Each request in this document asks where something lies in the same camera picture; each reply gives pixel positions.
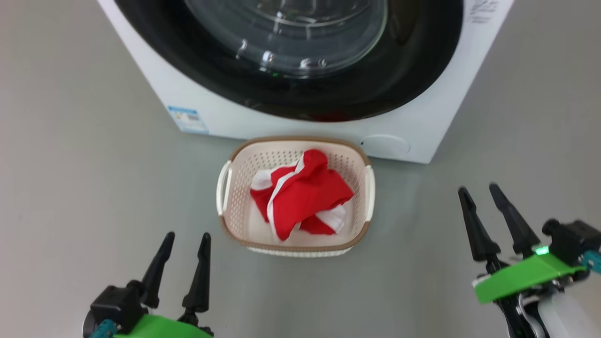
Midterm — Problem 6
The cream perforated laundry basket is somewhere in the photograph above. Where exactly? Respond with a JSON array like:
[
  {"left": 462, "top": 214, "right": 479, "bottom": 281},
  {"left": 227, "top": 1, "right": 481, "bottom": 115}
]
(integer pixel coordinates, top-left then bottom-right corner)
[{"left": 216, "top": 136, "right": 376, "bottom": 258}]

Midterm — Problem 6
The white front-load washing machine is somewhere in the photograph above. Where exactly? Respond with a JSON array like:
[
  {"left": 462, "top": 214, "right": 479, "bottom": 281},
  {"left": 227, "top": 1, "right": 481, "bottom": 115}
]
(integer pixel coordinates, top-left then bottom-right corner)
[{"left": 96, "top": 0, "right": 516, "bottom": 165}]

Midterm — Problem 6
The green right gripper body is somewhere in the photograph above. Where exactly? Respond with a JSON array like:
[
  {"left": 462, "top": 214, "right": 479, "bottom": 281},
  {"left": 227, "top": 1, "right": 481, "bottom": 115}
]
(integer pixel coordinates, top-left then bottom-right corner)
[{"left": 472, "top": 246, "right": 588, "bottom": 306}]

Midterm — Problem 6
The black round glass washer door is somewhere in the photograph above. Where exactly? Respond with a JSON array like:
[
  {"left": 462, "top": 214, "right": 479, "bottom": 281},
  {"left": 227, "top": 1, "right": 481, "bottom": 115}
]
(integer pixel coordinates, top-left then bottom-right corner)
[{"left": 114, "top": 0, "right": 464, "bottom": 123}]

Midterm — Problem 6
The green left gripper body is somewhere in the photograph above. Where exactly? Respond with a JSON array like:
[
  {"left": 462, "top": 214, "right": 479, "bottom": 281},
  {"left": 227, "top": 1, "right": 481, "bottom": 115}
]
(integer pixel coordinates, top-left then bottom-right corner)
[{"left": 113, "top": 311, "right": 215, "bottom": 338}]

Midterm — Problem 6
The blue energy label sticker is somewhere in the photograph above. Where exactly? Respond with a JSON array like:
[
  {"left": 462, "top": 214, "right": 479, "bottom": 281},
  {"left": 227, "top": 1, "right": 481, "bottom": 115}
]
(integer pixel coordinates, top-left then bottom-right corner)
[{"left": 168, "top": 106, "right": 209, "bottom": 135}]

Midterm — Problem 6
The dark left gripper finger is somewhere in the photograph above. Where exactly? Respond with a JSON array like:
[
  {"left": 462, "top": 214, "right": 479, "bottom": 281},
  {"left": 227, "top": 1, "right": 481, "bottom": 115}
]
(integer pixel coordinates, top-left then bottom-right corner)
[
  {"left": 139, "top": 231, "right": 176, "bottom": 309},
  {"left": 181, "top": 232, "right": 212, "bottom": 315}
]

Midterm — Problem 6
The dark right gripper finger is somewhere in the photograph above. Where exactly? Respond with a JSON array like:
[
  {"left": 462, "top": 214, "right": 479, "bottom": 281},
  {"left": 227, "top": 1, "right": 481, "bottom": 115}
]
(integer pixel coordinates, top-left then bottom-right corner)
[
  {"left": 489, "top": 183, "right": 542, "bottom": 257},
  {"left": 458, "top": 186, "right": 502, "bottom": 262}
]

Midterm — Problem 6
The red and white garment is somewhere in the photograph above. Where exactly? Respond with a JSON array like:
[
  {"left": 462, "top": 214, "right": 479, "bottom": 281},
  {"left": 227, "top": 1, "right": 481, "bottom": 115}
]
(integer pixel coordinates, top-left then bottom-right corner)
[{"left": 250, "top": 149, "right": 355, "bottom": 242}]

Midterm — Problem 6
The round white filter cover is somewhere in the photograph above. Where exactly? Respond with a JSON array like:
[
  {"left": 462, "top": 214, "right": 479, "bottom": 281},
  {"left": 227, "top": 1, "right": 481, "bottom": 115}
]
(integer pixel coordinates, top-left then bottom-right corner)
[{"left": 359, "top": 135, "right": 410, "bottom": 159}]

